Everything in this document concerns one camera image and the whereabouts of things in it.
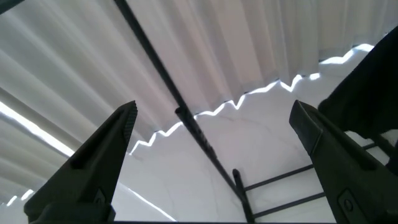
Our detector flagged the black clothes rack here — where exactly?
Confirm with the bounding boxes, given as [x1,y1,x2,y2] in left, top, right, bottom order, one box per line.
[0,0,389,223]

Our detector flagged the black sleeveless top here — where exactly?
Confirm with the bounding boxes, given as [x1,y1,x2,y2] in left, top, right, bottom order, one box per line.
[318,24,398,175]

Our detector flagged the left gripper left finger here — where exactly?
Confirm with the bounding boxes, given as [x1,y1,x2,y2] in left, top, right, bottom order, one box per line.
[24,100,139,223]

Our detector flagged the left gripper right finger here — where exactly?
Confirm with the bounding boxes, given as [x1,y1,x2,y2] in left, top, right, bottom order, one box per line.
[289,99,398,224]

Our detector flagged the white curtain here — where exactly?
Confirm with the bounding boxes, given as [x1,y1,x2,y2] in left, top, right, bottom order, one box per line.
[0,0,398,206]

